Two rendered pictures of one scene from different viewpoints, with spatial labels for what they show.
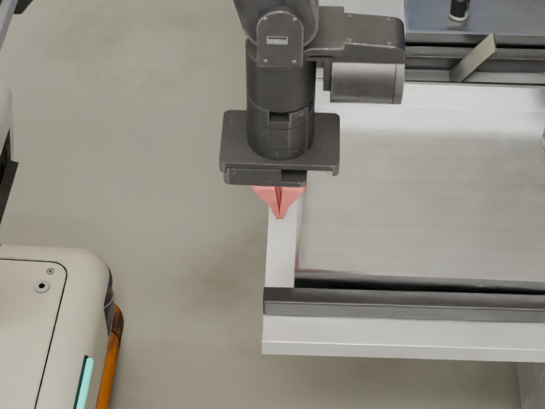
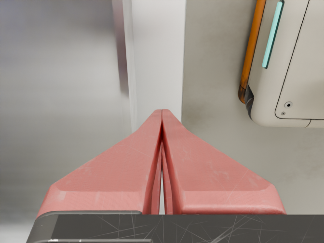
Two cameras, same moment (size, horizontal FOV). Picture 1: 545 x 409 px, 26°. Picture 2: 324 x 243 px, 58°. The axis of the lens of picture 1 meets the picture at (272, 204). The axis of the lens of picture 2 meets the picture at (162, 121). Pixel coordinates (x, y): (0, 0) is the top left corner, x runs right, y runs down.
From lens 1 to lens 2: 0.96 m
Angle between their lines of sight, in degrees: 6
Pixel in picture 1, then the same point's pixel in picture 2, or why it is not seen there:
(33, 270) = (291, 113)
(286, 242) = (151, 84)
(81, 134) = not seen: hidden behind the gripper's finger
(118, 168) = not seen: hidden behind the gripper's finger
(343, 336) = not seen: outside the picture
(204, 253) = (199, 129)
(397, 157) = (21, 210)
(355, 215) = (52, 132)
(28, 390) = (301, 44)
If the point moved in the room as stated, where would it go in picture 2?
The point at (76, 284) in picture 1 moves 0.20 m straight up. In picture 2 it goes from (270, 106) to (293, 150)
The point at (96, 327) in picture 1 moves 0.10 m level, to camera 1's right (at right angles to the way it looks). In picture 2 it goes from (259, 85) to (226, 86)
